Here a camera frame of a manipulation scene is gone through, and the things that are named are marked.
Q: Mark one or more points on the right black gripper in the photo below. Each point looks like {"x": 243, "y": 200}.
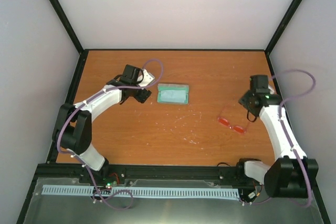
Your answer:
{"x": 242, "y": 101}

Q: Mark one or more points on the grey glasses case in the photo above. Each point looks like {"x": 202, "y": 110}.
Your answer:
{"x": 169, "y": 86}

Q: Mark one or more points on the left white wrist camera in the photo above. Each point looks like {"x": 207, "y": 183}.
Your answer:
{"x": 145, "y": 78}

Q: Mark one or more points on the light blue slotted cable duct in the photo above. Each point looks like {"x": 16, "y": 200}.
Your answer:
{"x": 143, "y": 192}

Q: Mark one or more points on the red sunglasses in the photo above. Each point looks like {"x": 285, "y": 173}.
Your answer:
{"x": 233, "y": 120}

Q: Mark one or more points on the metal front plate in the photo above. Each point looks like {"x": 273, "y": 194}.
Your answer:
{"x": 85, "y": 209}

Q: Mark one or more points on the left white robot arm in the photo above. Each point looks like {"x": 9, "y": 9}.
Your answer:
{"x": 73, "y": 128}

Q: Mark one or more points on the light blue cleaning cloth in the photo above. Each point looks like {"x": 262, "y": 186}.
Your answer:
{"x": 176, "y": 96}

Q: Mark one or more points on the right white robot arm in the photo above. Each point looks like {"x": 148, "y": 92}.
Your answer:
{"x": 293, "y": 174}

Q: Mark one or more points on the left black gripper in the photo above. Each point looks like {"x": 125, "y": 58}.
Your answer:
{"x": 142, "y": 97}

